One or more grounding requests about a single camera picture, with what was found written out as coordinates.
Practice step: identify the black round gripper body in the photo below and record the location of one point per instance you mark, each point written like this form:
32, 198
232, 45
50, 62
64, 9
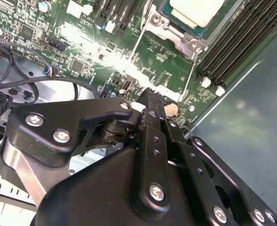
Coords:
93, 193

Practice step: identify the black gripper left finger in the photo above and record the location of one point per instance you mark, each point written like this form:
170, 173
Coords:
58, 113

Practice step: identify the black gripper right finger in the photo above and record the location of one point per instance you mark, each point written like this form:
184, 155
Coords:
195, 164

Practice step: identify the metal socket cover frame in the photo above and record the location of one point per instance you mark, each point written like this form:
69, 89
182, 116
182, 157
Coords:
140, 76

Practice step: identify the silver square CPU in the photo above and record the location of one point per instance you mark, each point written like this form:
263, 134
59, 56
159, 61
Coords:
197, 11

